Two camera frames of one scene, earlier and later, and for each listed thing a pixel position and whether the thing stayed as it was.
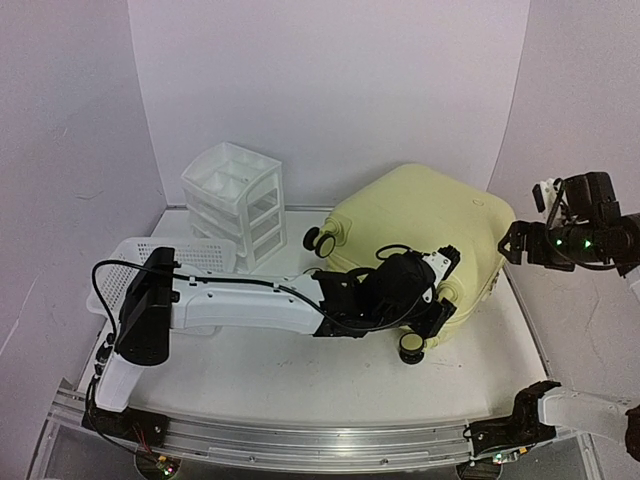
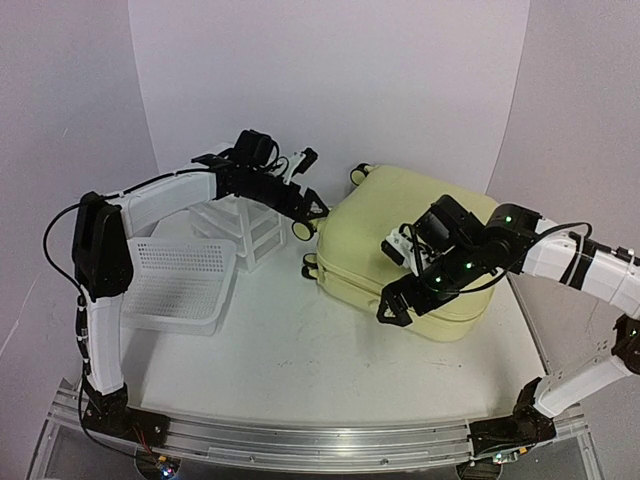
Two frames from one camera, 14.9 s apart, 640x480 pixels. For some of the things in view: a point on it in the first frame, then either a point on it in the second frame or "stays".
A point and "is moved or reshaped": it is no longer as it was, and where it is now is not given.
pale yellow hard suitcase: [419, 207] is moved or reshaped
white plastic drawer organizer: [235, 194] stays
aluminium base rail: [308, 445] stays
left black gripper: [440, 315] -> [304, 206]
